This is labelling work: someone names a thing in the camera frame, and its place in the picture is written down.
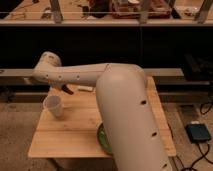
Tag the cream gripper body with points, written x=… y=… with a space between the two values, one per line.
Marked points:
x=58 y=86

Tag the red pepper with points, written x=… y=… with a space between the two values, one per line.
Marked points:
x=67 y=90

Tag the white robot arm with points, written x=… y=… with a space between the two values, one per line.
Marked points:
x=122 y=100

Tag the wooden table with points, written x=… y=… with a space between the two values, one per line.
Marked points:
x=74 y=134

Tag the green plate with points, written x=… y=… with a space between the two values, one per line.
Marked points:
x=103 y=141

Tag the wooden background shelf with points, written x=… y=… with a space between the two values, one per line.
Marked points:
x=106 y=12

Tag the black foot pedal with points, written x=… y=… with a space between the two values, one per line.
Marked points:
x=198 y=133

